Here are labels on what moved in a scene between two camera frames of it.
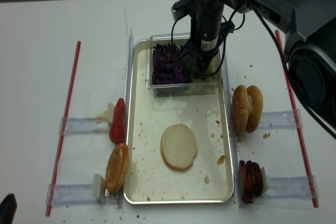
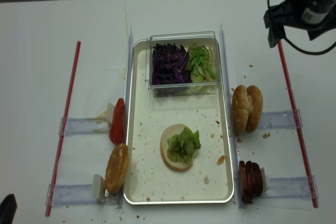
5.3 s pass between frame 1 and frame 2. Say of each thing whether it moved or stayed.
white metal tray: stayed
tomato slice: stayed
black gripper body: moved
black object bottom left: stayed
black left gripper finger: moved
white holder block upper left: stayed
